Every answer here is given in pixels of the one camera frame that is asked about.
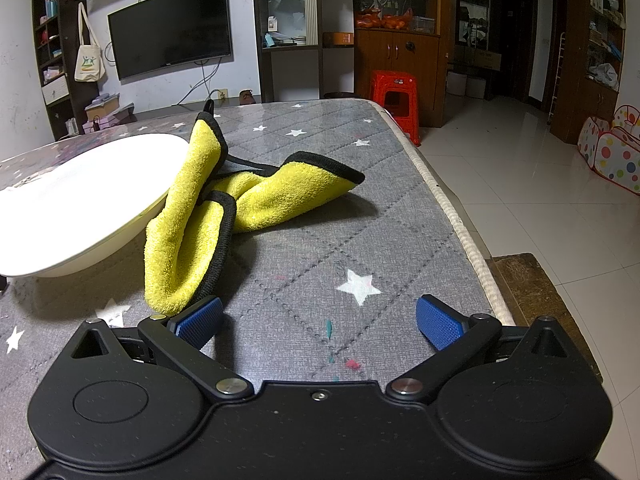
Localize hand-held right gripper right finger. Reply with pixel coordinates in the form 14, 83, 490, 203
386, 294, 573, 402

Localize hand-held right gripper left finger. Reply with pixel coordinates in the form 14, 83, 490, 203
67, 296, 253, 400

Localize yellow grey cleaning cloth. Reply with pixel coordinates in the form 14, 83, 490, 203
144, 100, 366, 313

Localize white bowl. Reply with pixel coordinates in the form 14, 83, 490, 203
0, 132, 193, 279

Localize grey star tablecloth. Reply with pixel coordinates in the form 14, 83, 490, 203
0, 97, 516, 411

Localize red plastic stool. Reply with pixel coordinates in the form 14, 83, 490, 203
369, 71, 422, 147

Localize stack of gift boxes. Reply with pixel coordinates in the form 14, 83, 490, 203
81, 92, 136, 134

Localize white storage bins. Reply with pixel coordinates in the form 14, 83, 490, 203
446, 71, 488, 100

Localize polka dot play tent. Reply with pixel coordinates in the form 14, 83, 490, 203
577, 105, 640, 191

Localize cardboard box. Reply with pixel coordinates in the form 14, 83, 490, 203
472, 49, 503, 72

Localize brown wooden cabinet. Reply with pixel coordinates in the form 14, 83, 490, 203
352, 0, 451, 128

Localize cream tote bag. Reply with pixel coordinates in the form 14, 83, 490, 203
74, 2, 108, 83

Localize black television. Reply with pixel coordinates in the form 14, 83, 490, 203
107, 0, 233, 81

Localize dark wooden door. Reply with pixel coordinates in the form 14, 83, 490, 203
489, 0, 538, 103

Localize wooden shelf unit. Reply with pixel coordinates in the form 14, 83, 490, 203
551, 0, 628, 146

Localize white plastic bag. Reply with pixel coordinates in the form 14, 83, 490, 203
586, 62, 621, 87

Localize glass display cabinet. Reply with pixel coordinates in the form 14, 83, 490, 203
252, 0, 357, 103

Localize dark open bookshelf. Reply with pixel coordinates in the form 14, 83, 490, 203
31, 0, 101, 142

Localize bag of oranges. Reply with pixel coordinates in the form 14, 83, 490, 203
356, 7, 415, 30

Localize television cable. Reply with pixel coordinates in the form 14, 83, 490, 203
172, 57, 223, 107

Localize white wire rack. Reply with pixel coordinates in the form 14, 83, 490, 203
549, 32, 567, 126

